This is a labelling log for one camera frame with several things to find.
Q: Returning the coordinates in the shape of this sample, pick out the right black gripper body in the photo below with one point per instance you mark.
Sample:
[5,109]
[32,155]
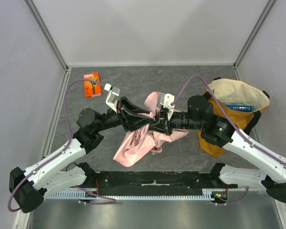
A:
[167,121]

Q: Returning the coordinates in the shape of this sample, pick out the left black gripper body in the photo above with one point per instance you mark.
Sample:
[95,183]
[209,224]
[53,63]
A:
[123,115]

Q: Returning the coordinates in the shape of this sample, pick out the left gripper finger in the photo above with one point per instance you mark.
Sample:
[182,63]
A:
[136,122]
[137,111]

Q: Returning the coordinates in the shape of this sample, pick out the pink folding umbrella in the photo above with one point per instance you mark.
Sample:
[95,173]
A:
[140,142]

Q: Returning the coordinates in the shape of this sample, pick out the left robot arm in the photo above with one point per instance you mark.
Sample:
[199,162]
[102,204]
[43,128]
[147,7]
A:
[30,186]

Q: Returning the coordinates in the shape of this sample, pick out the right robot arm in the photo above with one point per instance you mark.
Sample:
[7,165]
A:
[220,131]

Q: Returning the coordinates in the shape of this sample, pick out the orange Gillette razor box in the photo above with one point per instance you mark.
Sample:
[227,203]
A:
[91,89]

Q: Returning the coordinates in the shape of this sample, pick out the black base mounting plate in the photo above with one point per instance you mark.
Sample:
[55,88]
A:
[156,183]

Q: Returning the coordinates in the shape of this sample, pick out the blue Harry's razor box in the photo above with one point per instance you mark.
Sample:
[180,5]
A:
[241,107]

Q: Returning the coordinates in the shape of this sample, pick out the orange canvas tote bag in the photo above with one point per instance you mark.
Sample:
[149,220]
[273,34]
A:
[234,91]

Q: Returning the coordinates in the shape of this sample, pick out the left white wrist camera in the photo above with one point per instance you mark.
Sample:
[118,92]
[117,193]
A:
[112,96]

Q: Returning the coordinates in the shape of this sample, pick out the white slotted cable duct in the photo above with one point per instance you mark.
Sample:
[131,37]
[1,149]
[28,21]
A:
[76,194]

